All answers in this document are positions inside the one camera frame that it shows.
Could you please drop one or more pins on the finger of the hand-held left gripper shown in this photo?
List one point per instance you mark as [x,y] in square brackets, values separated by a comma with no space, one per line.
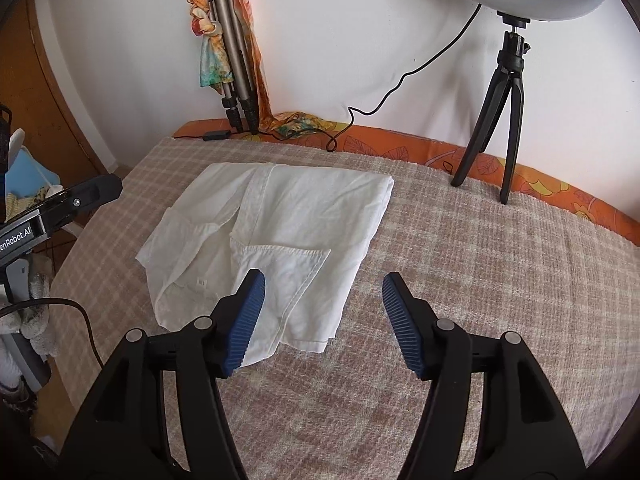
[85,195]

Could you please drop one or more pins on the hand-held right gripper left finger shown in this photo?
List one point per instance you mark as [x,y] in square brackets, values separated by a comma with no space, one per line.
[245,320]

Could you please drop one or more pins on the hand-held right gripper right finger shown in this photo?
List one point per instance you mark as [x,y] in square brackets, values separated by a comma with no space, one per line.
[405,325]

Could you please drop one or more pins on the white shirt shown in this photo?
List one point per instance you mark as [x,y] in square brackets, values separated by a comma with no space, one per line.
[300,210]

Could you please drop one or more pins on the leopard print cloth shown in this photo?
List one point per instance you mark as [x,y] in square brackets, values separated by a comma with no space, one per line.
[22,202]

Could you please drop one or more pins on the blue chair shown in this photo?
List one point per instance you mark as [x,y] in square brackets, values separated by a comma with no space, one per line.
[30,172]

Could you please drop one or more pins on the grey fuzzy cloth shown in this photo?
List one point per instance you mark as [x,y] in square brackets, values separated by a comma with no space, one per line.
[40,310]

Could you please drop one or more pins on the beige checked blanket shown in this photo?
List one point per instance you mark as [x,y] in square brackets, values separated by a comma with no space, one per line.
[475,285]

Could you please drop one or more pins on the white curved object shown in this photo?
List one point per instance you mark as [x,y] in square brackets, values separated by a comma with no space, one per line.
[16,141]

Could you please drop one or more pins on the wooden wardrobe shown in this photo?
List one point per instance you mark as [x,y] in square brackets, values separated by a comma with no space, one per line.
[55,100]

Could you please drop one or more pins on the orange patterned bed sheet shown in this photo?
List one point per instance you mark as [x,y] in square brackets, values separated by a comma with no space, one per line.
[400,145]

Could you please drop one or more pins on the colourful patterned scarf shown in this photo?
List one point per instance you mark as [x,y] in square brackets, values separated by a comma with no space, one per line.
[210,65]

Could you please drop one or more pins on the grey folded tripod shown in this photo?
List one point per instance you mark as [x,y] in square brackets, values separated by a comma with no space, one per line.
[232,45]

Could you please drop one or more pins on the black tripod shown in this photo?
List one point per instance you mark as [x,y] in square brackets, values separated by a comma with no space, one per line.
[510,60]

